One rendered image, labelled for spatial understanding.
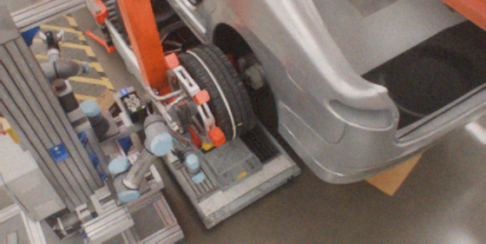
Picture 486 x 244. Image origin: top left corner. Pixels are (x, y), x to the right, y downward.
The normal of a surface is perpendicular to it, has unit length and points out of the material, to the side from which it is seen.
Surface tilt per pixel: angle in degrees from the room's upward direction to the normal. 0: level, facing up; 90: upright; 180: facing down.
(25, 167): 0
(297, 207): 0
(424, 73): 0
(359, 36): 22
